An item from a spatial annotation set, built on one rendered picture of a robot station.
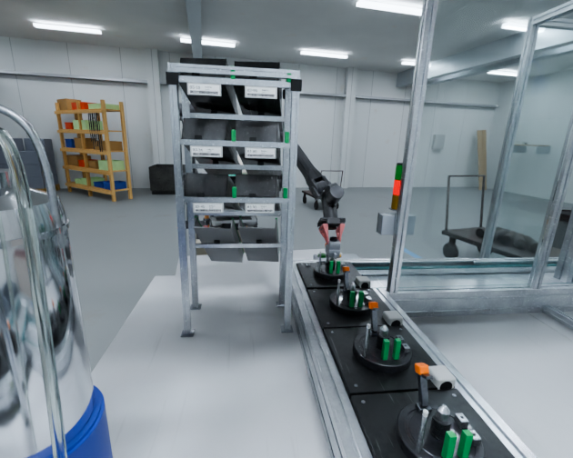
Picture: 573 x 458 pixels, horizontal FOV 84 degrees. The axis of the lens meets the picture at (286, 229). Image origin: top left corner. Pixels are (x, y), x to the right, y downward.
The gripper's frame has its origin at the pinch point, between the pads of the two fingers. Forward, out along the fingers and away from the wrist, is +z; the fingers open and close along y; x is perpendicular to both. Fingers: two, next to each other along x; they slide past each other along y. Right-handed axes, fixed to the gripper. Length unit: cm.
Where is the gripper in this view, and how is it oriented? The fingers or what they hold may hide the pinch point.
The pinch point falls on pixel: (333, 242)
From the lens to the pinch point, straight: 126.1
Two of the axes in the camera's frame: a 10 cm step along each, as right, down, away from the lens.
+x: -1.4, 3.8, 9.1
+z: 0.5, 9.2, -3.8
